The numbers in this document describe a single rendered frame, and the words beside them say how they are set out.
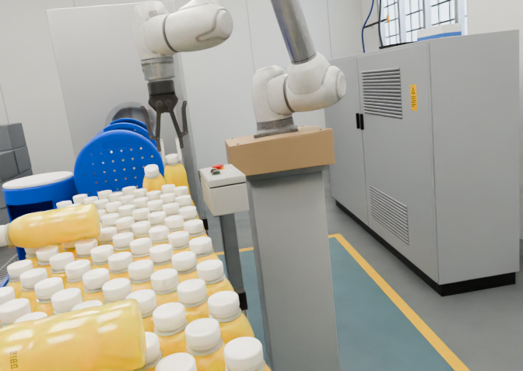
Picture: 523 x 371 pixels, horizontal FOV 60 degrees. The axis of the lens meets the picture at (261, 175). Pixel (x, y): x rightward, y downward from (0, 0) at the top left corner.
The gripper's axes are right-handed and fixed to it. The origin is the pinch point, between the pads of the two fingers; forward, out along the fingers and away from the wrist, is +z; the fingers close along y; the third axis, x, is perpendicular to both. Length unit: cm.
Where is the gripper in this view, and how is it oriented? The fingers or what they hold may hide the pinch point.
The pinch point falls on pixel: (170, 150)
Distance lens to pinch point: 136.6
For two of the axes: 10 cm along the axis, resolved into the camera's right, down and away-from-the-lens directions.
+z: 1.1, 9.7, 1.9
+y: -9.6, 1.5, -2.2
